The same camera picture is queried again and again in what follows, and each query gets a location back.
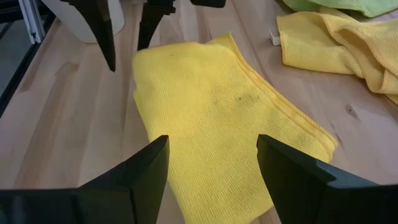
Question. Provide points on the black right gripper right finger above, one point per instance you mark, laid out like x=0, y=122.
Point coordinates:
x=311, y=199

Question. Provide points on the green microfiber towel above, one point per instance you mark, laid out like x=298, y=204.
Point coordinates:
x=357, y=6

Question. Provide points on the silver aluminium extrusion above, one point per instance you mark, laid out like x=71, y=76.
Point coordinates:
x=31, y=18

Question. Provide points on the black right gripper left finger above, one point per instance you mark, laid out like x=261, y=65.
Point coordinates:
x=109, y=202

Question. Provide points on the yellow microfiber towel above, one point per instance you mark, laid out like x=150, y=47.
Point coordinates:
x=326, y=46

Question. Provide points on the yellow towel with dark stains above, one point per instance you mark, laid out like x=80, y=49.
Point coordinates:
x=217, y=124

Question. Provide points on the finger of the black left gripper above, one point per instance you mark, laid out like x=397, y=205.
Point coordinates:
x=99, y=21
x=152, y=18

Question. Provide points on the black aluminium table frame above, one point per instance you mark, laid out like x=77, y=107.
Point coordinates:
x=18, y=77

